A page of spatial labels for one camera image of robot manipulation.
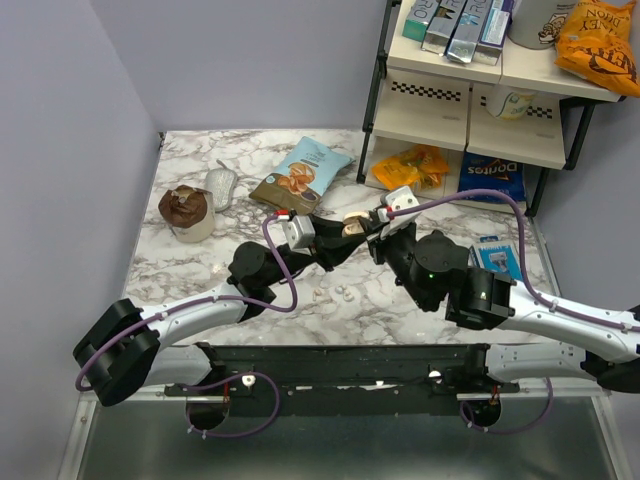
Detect silver toothpaste box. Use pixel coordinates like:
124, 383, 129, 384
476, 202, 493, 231
446, 0, 492, 64
422, 0, 465, 56

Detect blue white toothpaste box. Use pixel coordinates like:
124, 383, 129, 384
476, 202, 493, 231
473, 0, 515, 66

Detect orange snack bag lower shelf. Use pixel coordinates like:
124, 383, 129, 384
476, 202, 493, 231
371, 144, 449, 193

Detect blue white card packet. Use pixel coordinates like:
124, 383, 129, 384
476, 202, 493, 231
470, 236, 523, 281

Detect white popcorn tub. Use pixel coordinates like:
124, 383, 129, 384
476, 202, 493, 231
508, 0, 576, 50

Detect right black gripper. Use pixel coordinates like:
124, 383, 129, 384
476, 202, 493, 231
359, 210, 432, 310

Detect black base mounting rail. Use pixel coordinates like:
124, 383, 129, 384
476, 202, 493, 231
165, 344, 499, 417

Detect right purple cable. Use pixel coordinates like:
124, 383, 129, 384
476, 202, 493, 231
387, 189, 640, 436

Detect silver toothpaste box left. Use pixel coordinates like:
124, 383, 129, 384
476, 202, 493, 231
422, 0, 465, 56

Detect black frame cream shelf unit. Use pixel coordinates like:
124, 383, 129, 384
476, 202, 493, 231
356, 1, 622, 217

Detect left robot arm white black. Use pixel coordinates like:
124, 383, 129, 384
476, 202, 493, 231
73, 214, 365, 406

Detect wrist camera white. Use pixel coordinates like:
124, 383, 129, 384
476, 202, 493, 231
377, 186, 419, 223
283, 215, 316, 250

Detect blue Doritos bag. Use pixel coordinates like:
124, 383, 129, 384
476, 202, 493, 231
458, 152, 526, 202

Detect silver toothpaste box middle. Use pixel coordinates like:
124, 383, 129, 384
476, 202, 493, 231
446, 0, 492, 64

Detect teal toothpaste box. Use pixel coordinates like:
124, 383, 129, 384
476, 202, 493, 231
402, 0, 440, 43

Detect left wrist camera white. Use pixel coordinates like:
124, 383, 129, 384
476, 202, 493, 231
283, 215, 316, 250

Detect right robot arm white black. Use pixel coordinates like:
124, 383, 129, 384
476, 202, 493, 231
360, 214, 639, 394

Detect orange honey dijon chips bag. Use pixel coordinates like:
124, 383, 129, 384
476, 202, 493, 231
555, 1, 639, 97

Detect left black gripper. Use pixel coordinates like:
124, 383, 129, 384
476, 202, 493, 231
263, 214, 366, 288

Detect brown paper wrapped cup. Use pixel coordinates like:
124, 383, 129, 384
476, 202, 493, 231
158, 185, 215, 243

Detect blue cassava chips bag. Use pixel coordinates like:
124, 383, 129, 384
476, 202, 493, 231
249, 137, 353, 215

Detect beige earbud charging case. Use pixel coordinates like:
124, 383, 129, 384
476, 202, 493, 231
342, 211, 370, 238

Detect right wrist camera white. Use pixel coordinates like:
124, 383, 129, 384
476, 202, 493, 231
377, 186, 419, 223

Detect white yellow cup on shelf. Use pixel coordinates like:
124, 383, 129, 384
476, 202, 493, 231
485, 85, 537, 120

